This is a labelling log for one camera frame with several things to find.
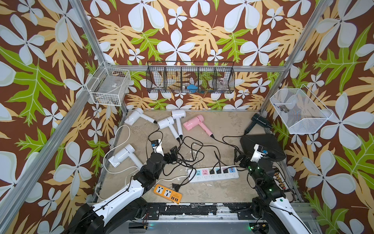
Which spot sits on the white hair dryer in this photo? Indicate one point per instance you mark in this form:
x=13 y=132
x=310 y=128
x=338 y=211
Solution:
x=177 y=115
x=123 y=154
x=168 y=123
x=136 y=115

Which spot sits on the white hair dryer far left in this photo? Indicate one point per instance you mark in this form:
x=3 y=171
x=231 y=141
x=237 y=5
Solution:
x=136 y=115

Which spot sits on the white hair dryer near left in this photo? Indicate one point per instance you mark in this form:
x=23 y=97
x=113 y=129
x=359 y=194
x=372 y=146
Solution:
x=123 y=154

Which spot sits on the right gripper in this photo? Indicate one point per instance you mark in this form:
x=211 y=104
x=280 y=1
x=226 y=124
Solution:
x=243 y=156

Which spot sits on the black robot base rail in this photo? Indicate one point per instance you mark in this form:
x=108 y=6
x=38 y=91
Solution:
x=242 y=210

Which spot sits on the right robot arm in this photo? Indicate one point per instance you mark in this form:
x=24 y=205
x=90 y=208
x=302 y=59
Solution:
x=271 y=203

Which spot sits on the white mesh basket right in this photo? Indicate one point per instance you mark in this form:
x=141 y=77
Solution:
x=307 y=112

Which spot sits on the white wire basket left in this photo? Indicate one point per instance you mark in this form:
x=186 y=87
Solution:
x=108 y=85

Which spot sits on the black hair dryer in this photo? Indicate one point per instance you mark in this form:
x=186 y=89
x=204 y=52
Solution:
x=260 y=120

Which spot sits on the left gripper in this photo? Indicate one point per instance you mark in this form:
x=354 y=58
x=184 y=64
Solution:
x=173 y=155

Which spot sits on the black plug on orange strip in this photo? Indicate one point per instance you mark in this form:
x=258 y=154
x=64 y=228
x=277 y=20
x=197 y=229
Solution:
x=176 y=187

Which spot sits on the black plastic tool case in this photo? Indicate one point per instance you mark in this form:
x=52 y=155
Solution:
x=268 y=141

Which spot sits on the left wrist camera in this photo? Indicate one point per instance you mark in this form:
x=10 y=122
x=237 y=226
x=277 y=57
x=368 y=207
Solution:
x=157 y=146

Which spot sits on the pink hair dryer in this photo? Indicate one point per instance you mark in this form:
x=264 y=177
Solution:
x=198 y=121

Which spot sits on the metal clip in basket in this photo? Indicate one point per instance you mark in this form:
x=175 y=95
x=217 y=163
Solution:
x=284 y=109

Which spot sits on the white multicolour power strip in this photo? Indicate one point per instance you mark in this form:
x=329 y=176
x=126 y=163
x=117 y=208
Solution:
x=210 y=174

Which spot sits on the blue object in basket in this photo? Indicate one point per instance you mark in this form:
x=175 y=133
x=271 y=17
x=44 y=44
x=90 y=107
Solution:
x=192 y=88

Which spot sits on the orange power strip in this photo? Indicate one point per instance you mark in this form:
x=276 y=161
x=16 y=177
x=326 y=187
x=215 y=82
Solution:
x=167 y=194

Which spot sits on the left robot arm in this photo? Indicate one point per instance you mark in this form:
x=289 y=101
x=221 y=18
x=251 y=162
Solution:
x=105 y=216

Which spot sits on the black wire basket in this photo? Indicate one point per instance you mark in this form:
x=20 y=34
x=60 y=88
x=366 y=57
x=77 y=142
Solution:
x=176 y=76

